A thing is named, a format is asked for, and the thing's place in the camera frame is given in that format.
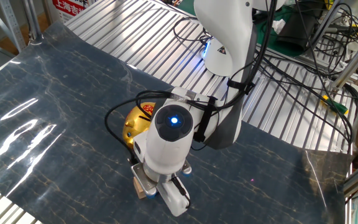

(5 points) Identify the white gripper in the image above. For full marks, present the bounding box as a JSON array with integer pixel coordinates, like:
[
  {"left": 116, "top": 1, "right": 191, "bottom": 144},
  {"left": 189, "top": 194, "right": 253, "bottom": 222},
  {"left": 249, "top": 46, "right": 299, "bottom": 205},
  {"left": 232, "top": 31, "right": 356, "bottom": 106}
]
[{"left": 156, "top": 177, "right": 191, "bottom": 218}]

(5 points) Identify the light wooden cube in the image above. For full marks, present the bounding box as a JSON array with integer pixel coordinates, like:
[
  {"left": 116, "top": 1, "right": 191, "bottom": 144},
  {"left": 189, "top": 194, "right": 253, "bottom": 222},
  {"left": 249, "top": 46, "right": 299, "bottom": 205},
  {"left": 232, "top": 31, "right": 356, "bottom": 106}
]
[{"left": 132, "top": 176, "right": 148, "bottom": 200}]

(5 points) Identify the gold piggy bank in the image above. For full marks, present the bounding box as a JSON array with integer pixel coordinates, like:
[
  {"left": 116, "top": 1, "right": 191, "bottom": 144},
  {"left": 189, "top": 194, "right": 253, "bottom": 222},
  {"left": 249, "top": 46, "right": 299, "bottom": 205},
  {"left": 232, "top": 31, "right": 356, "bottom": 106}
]
[{"left": 122, "top": 101, "right": 157, "bottom": 150}]

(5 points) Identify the dark blue marble mat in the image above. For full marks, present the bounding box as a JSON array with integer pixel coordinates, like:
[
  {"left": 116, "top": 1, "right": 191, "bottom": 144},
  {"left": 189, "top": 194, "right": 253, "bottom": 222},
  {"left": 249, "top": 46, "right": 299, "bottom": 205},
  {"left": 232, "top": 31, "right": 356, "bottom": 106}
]
[{"left": 0, "top": 21, "right": 352, "bottom": 224}]

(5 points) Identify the yellow green screwdriver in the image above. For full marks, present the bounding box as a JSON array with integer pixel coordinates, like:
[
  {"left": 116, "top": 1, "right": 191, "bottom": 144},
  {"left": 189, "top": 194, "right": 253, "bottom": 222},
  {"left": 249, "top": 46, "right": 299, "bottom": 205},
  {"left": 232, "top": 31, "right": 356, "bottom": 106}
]
[{"left": 321, "top": 94, "right": 350, "bottom": 116}]

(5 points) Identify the crumpled white paper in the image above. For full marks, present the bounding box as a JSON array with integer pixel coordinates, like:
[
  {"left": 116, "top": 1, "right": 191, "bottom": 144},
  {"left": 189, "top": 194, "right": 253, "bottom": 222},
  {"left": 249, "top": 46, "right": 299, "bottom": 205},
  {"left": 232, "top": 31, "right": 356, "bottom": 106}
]
[{"left": 271, "top": 18, "right": 288, "bottom": 35}]

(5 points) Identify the black fabric pouch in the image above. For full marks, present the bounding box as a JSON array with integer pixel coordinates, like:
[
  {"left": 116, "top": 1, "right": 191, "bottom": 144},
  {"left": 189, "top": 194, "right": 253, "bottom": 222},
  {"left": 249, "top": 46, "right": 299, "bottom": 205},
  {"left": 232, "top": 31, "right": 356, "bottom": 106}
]
[{"left": 274, "top": 8, "right": 319, "bottom": 54}]

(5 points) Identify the red white printed box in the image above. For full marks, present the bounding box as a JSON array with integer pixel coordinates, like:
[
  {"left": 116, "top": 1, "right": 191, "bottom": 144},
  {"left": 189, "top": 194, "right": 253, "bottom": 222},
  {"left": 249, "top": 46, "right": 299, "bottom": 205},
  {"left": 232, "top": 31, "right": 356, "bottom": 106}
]
[{"left": 51, "top": 0, "right": 90, "bottom": 23}]

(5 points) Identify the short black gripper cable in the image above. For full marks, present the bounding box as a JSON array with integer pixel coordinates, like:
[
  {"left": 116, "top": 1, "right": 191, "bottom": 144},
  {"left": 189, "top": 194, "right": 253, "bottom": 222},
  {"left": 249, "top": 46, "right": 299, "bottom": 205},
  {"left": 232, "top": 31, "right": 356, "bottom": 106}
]
[{"left": 170, "top": 176, "right": 191, "bottom": 208}]

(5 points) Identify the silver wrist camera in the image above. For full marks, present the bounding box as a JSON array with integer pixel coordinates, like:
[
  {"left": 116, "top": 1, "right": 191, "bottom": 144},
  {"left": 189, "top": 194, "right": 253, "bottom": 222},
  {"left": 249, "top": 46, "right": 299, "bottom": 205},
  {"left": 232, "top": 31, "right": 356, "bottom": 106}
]
[{"left": 130, "top": 162, "right": 158, "bottom": 199}]

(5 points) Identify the black velcro cable strap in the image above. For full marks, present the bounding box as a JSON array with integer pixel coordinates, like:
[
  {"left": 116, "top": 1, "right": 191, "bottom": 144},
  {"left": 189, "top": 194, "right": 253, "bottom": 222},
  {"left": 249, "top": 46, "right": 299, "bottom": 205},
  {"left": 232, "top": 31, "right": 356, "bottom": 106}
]
[
  {"left": 227, "top": 78, "right": 257, "bottom": 95},
  {"left": 193, "top": 95, "right": 219, "bottom": 144}
]

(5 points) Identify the dark table cable bundle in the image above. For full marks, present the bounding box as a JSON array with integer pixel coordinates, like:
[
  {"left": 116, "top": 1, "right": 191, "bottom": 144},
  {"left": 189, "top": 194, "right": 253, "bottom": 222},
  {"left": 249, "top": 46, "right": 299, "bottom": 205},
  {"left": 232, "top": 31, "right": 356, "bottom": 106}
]
[{"left": 255, "top": 0, "right": 358, "bottom": 147}]

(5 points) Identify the long black arm cable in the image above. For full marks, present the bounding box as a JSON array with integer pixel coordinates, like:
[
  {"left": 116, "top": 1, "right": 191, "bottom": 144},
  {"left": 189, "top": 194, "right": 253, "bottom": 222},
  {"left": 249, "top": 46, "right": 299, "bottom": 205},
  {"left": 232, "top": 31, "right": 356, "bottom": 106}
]
[{"left": 104, "top": 0, "right": 279, "bottom": 162}]

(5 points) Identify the grey metal frame post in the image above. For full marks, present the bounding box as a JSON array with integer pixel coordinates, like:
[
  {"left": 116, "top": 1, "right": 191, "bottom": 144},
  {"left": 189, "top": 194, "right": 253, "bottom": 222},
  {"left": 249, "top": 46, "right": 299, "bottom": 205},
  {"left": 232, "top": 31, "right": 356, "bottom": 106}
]
[
  {"left": 22, "top": 0, "right": 44, "bottom": 43},
  {"left": 0, "top": 0, "right": 27, "bottom": 53}
]

